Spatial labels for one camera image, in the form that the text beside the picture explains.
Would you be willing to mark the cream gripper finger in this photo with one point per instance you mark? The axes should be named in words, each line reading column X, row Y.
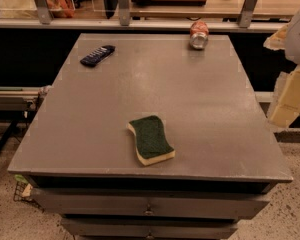
column 277, row 40
column 285, row 106

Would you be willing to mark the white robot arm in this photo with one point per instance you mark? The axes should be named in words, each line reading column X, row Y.
column 292, row 42

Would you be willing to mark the green and yellow sponge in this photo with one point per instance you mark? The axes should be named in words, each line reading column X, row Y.
column 150, row 141

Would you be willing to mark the red soda can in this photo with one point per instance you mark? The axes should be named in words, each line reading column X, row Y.
column 199, row 35

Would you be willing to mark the orange snack bag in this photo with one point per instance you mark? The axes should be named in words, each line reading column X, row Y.
column 61, row 8

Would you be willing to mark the upper grey drawer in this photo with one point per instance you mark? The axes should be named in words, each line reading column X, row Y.
column 233, row 206

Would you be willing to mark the grey drawer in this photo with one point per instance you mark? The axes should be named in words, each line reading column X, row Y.
column 149, row 229
column 233, row 206

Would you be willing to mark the lower grey drawer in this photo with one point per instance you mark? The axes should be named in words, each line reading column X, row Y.
column 149, row 229

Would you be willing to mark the grey conveyor rail left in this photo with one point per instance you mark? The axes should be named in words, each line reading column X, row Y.
column 19, row 98

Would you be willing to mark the metal shelf rail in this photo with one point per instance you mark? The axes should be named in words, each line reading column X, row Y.
column 141, row 25

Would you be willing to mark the small wire basket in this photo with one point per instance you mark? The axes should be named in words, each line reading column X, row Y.
column 22, row 194

